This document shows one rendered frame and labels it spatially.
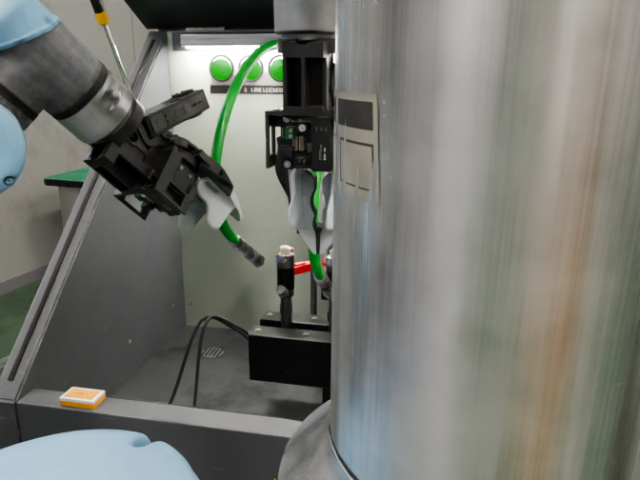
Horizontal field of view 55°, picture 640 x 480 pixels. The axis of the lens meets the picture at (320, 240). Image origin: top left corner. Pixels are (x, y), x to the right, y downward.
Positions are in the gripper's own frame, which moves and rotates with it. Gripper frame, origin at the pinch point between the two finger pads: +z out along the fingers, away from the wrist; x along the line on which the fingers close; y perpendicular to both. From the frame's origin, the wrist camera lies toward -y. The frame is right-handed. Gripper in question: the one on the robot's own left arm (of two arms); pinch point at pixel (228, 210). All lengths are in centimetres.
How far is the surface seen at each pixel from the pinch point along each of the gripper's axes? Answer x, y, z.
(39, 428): -25.4, 29.9, 4.7
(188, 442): -5.2, 27.3, 12.4
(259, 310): -31, -9, 45
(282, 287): -3.8, 0.8, 19.2
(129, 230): -34.8, -6.9, 10.3
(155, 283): -40.4, -4.2, 24.3
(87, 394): -18.8, 24.7, 4.9
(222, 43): -21.8, -42.8, 2.7
